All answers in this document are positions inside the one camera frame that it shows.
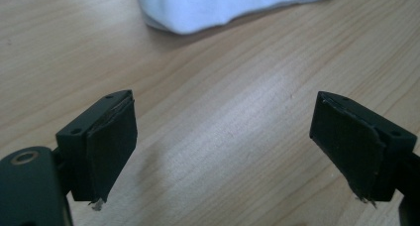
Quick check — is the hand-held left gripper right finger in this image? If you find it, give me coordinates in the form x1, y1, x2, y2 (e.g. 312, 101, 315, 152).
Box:
308, 90, 418, 204

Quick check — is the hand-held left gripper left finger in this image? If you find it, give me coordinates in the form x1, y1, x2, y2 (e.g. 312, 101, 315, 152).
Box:
54, 88, 139, 204

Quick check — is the white cloth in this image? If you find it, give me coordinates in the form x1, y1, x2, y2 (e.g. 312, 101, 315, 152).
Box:
134, 0, 335, 36

